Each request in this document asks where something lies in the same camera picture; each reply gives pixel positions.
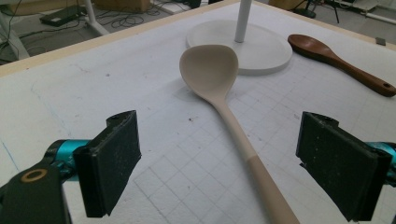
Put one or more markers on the dark brown wooden spoon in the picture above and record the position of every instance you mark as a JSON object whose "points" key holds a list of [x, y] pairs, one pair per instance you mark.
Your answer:
{"points": [[308, 45]]}

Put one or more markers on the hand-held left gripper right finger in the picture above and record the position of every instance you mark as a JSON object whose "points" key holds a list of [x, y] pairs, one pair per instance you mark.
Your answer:
{"points": [[339, 165]]}

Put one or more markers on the flat black box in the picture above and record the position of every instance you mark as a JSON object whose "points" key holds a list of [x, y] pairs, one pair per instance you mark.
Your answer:
{"points": [[62, 16]]}

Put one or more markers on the white grid mat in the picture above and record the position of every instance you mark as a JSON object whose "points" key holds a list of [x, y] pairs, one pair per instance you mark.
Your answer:
{"points": [[93, 77]]}

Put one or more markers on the white utensil rack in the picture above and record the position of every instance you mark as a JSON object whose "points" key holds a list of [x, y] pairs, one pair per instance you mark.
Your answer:
{"points": [[264, 53]]}

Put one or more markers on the large beige spoon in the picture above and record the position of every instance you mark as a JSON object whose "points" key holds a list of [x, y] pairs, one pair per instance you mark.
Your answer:
{"points": [[208, 68]]}

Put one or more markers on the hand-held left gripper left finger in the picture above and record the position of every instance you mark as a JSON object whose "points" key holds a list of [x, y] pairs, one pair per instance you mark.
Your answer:
{"points": [[109, 161]]}

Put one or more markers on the white stand leg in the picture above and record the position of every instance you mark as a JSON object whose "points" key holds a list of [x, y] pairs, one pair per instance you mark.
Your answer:
{"points": [[95, 21]]}

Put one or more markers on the grey metal bracket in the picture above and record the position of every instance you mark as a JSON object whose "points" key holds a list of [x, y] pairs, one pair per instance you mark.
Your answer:
{"points": [[380, 41]]}

